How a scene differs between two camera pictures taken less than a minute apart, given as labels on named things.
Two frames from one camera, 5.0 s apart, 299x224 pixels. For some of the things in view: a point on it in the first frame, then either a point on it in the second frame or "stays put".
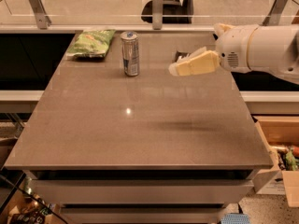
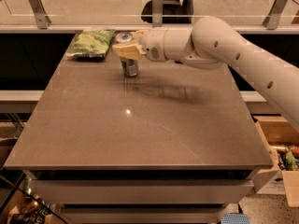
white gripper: [233, 49] -> [153, 44]
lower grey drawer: [141, 215] stays put
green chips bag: [91, 44] stays put
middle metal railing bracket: [158, 7] stays put
